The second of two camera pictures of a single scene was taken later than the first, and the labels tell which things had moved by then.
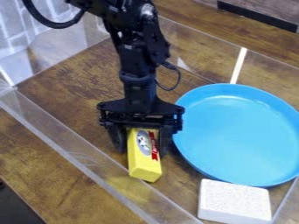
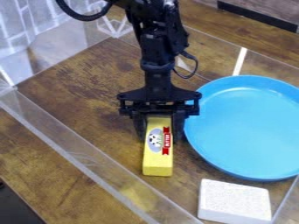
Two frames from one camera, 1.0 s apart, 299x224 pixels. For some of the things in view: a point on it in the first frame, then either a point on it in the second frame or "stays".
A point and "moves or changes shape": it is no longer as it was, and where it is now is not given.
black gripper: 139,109 to 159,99
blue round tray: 239,135 moves or changes shape
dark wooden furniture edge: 257,16 stays
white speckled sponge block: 231,203 stays
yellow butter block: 145,153 moves or changes shape
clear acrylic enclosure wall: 62,177 stays
